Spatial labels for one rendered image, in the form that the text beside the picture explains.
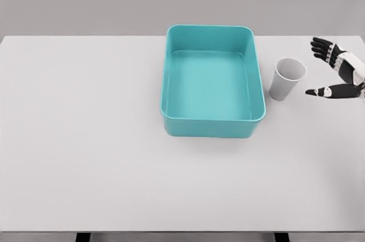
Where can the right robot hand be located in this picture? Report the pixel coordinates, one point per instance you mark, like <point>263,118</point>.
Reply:
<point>348,68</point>

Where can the white paper cup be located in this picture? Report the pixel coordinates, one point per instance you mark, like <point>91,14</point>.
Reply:
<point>283,80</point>

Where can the teal rectangular basket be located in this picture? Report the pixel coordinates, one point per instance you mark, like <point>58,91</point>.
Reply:
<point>211,88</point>

